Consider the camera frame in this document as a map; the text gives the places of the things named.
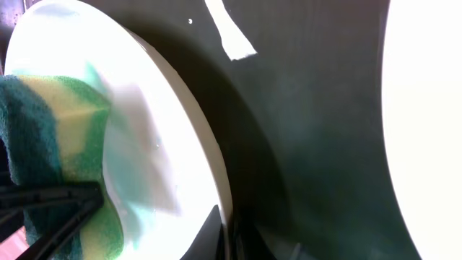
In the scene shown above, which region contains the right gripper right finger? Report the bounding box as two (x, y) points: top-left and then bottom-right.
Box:
(230, 213), (267, 260)

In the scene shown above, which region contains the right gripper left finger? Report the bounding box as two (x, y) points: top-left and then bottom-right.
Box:
(180, 205), (225, 260)

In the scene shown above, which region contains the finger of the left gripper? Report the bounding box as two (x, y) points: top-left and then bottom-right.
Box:
(1, 181), (104, 260)

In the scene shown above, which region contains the green yellow sponge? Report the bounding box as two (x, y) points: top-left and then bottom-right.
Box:
(1, 75), (123, 259)

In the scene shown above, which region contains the pale blue plate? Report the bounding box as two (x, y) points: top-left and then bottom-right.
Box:
(5, 1), (232, 259)

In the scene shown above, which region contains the white plate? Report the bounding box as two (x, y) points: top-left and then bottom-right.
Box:
(382, 0), (461, 259)

